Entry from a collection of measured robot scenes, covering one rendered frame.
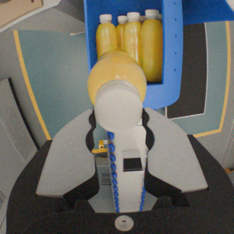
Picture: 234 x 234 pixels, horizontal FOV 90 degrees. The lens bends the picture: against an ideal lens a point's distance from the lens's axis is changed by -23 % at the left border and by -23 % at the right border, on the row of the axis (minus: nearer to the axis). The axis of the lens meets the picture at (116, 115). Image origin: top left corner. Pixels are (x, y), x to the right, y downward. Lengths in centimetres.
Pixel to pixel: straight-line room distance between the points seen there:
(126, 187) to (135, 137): 46
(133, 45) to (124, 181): 85
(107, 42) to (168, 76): 22
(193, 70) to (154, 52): 124
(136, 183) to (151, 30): 93
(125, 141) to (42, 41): 137
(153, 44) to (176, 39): 7
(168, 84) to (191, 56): 123
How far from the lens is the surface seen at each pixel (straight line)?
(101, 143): 81
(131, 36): 46
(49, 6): 46
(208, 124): 225
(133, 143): 81
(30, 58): 183
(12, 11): 52
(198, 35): 163
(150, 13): 44
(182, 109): 173
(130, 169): 73
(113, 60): 16
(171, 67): 37
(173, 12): 38
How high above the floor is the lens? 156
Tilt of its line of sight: 62 degrees down
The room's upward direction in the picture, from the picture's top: 180 degrees clockwise
